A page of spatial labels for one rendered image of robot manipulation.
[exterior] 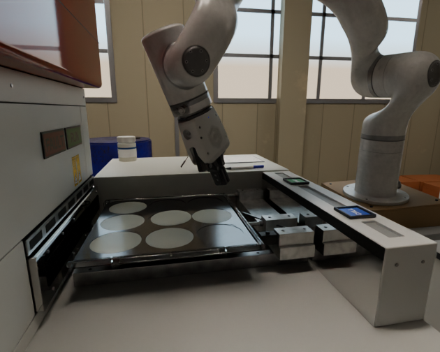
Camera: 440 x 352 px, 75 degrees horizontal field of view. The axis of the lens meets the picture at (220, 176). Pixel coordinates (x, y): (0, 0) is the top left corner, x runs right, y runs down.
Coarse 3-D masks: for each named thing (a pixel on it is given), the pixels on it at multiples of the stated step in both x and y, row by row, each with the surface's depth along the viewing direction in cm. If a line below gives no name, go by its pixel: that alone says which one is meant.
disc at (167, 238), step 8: (152, 232) 63; (160, 232) 63; (168, 232) 63; (176, 232) 63; (184, 232) 63; (152, 240) 59; (160, 240) 59; (168, 240) 59; (176, 240) 59; (184, 240) 59; (160, 248) 56; (168, 248) 56
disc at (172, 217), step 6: (174, 210) 76; (156, 216) 72; (162, 216) 72; (168, 216) 72; (174, 216) 72; (180, 216) 72; (186, 216) 72; (156, 222) 68; (162, 222) 68; (168, 222) 68; (174, 222) 68; (180, 222) 68
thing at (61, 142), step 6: (54, 132) 56; (60, 132) 59; (48, 138) 53; (54, 138) 56; (60, 138) 59; (48, 144) 53; (54, 144) 56; (60, 144) 59; (48, 150) 53; (54, 150) 56; (60, 150) 59
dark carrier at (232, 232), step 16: (160, 208) 78; (176, 208) 78; (192, 208) 78; (208, 208) 78; (224, 208) 78; (96, 224) 67; (144, 224) 67; (192, 224) 67; (208, 224) 67; (224, 224) 67; (240, 224) 67; (144, 240) 59; (192, 240) 59; (208, 240) 59; (224, 240) 59; (240, 240) 59; (80, 256) 52; (96, 256) 52; (112, 256) 52
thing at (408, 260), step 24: (312, 192) 73; (336, 216) 56; (384, 240) 45; (408, 240) 45; (432, 240) 45; (384, 264) 44; (408, 264) 44; (432, 264) 45; (384, 288) 45; (408, 288) 46; (384, 312) 46; (408, 312) 47
